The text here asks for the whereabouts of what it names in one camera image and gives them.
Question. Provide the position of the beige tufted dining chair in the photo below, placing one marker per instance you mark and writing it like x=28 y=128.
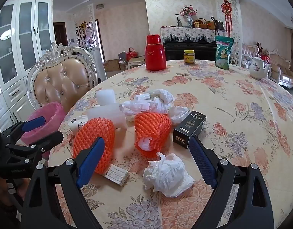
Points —
x=63 y=81

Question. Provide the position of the dark handbag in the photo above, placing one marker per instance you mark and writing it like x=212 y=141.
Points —
x=218 y=23

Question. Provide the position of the orange foam net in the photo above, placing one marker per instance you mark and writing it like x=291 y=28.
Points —
x=94 y=133
x=151 y=128

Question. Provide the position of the pink-lined trash bin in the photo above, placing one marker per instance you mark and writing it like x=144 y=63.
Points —
x=51 y=113

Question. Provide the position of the flower vase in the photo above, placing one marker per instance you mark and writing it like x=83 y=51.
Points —
x=189 y=14

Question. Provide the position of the green snack bag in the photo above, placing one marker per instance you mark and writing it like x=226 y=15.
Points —
x=222 y=52

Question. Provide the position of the black cardboard box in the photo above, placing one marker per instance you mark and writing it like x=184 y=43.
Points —
x=189 y=128

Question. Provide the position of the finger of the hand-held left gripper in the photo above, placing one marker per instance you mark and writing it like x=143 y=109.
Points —
x=48 y=137
x=34 y=124

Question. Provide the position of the small beige cardboard box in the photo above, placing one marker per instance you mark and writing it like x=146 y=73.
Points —
x=116 y=174

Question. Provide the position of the white glass-door cabinet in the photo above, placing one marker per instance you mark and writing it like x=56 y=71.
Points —
x=17 y=40

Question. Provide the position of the ornate white sofa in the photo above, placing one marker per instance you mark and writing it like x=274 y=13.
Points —
x=280 y=64

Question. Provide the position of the white plastic bag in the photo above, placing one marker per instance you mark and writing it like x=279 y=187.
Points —
x=178 y=113
x=148 y=102

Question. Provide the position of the dark wooden door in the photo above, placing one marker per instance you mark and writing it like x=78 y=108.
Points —
x=59 y=33

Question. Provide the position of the yellow-lid jar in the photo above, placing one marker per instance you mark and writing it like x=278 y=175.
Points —
x=189 y=57

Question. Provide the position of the red thermos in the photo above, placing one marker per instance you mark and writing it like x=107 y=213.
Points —
x=155 y=53

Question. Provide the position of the person's left hand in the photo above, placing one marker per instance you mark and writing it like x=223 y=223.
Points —
x=22 y=190

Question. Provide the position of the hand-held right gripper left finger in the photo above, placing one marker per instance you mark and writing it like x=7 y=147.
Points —
x=91 y=162

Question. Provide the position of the brown cardboard box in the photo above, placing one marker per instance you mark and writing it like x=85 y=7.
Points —
x=110 y=65

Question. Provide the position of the cream upholstered stool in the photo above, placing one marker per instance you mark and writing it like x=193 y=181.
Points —
x=135 y=63

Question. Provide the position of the red knot wall hanging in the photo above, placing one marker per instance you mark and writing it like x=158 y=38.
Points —
x=227 y=9

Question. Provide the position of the round ceiling fixture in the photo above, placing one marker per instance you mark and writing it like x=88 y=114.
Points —
x=99 y=6

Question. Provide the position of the white floral teapot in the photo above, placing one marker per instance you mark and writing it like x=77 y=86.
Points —
x=257 y=68

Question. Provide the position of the black piano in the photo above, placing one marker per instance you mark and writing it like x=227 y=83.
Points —
x=189 y=50

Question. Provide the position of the floral lace piano cover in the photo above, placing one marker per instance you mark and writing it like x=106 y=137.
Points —
x=184 y=33

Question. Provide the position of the white tissue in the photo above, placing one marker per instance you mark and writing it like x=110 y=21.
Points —
x=168 y=176

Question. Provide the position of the brown woven basket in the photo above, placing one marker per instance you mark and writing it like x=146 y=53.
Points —
x=201 y=23

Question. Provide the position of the red handbag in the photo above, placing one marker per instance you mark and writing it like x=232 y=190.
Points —
x=131 y=53

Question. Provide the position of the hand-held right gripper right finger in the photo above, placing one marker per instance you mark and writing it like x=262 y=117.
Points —
x=203 y=159

